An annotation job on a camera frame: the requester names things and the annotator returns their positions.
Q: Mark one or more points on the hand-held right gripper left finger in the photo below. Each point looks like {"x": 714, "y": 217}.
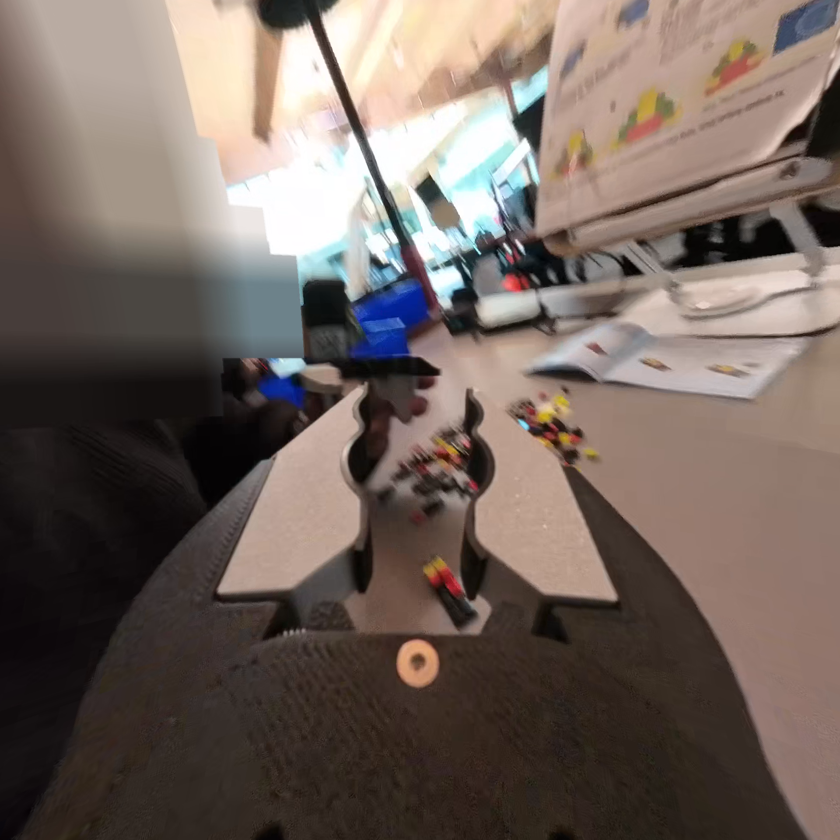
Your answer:
{"x": 295, "y": 518}

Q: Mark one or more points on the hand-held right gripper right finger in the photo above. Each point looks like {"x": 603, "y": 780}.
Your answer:
{"x": 538, "y": 525}

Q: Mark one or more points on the red yellow black lego assembly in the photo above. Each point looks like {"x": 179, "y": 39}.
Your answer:
{"x": 449, "y": 587}

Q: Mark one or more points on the lego instruction booklet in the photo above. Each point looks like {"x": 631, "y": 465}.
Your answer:
{"x": 682, "y": 361}

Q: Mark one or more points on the pile of loose lego pieces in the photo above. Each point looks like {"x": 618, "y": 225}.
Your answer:
{"x": 551, "y": 426}

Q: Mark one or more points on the blue plastic crate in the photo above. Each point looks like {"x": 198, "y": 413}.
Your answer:
{"x": 384, "y": 338}
{"x": 394, "y": 302}

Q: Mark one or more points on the black pole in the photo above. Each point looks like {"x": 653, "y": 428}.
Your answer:
{"x": 367, "y": 164}

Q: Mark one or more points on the printed paper sheet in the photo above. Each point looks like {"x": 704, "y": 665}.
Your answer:
{"x": 656, "y": 98}

